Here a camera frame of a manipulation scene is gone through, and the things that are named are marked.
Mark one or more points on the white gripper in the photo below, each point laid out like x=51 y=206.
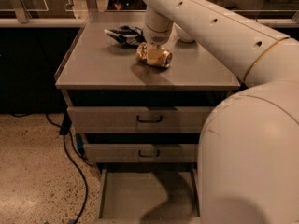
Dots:
x=158 y=36

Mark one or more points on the orange crushed soda can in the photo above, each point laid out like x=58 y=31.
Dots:
x=154 y=55

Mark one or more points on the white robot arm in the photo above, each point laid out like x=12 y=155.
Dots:
x=248 y=155

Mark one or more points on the grey drawer cabinet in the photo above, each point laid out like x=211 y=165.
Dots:
x=101 y=72

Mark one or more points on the top grey drawer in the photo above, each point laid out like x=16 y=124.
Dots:
x=138 y=119

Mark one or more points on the middle grey drawer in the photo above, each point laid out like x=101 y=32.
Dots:
x=134 y=153

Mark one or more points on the bottom grey open drawer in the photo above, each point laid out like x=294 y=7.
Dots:
x=148 y=197

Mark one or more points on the blue white chip bag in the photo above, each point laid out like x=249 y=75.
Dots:
x=126 y=35

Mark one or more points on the white ceramic bowl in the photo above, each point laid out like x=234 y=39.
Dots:
x=183 y=36

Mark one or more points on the black power adapter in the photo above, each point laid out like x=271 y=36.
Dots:
x=66 y=124

